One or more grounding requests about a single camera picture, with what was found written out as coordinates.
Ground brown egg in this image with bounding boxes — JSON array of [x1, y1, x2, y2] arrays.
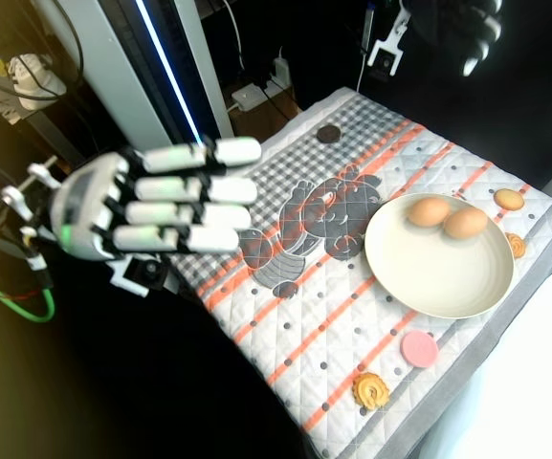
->
[[406, 195, 452, 228], [443, 206, 489, 241]]

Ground cream round plate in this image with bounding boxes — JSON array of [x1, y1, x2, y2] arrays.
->
[[363, 191, 517, 320]]

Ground grey column with blue light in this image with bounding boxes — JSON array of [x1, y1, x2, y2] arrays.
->
[[31, 0, 234, 166]]

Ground white sneaker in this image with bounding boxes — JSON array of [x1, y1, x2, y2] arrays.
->
[[7, 53, 69, 112]]

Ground white power adapter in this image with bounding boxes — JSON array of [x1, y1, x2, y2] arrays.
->
[[231, 84, 270, 114]]

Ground brown cardboard box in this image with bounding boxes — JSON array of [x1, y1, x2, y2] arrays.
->
[[230, 85, 301, 144]]

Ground chocolate sandwich cookie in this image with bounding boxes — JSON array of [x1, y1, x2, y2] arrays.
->
[[315, 124, 342, 144]]

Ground grey quilt with bear print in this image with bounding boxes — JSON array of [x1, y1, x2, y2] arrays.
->
[[167, 85, 552, 459]]

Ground swirl butter cookie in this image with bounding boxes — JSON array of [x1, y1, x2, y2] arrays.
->
[[351, 371, 392, 410]]

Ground pink round biscuit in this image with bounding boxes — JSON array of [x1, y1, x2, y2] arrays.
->
[[400, 329, 441, 370]]

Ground plain round golden biscuit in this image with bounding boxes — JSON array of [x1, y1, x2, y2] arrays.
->
[[492, 187, 526, 211]]

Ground orange ridged biscuit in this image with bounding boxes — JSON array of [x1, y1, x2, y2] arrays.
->
[[503, 231, 529, 261]]

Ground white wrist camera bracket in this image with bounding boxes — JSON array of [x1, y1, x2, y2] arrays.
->
[[109, 254, 182, 301], [366, 7, 411, 78]]

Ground green cable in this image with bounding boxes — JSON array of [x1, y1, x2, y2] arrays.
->
[[0, 264, 57, 325]]

